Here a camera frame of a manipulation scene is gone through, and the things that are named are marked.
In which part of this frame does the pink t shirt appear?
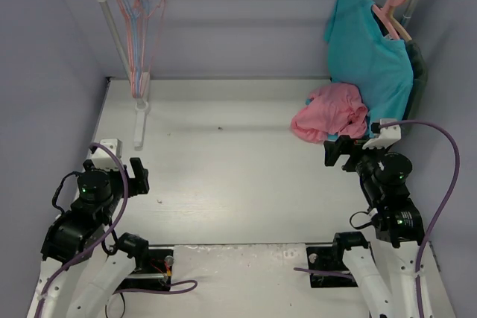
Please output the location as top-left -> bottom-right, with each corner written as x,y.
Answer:
290,83 -> 368,144

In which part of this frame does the pink wire hanger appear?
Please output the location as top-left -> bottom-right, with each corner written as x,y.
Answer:
134,0 -> 167,98
116,0 -> 142,98

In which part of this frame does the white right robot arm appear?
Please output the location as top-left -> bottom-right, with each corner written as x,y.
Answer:
323,136 -> 434,317

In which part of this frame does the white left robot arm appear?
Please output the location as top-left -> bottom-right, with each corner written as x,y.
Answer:
28,158 -> 149,317

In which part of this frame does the teal t shirt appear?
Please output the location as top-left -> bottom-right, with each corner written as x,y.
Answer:
324,0 -> 413,123

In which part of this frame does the thick beige hanger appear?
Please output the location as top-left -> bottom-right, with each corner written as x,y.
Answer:
386,0 -> 411,42

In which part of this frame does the thick pink hanger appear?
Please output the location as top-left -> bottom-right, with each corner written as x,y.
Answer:
372,0 -> 412,42

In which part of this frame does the dark green garment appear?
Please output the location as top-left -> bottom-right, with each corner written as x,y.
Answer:
402,40 -> 429,120

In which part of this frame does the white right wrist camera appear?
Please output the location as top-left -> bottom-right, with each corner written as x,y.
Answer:
362,118 -> 402,150

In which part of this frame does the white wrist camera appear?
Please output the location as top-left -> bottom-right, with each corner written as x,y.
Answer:
362,118 -> 402,150
89,139 -> 122,171

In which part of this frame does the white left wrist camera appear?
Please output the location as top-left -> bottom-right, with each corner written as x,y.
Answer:
89,139 -> 122,171

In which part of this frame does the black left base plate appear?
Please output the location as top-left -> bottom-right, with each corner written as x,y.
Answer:
119,246 -> 174,292

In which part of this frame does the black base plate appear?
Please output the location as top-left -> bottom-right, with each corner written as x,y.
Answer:
306,246 -> 357,289
119,246 -> 174,292

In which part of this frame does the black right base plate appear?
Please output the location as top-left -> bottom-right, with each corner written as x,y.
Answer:
306,246 -> 357,289

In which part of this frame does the blue wire hanger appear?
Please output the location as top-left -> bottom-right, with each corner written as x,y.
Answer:
117,0 -> 151,98

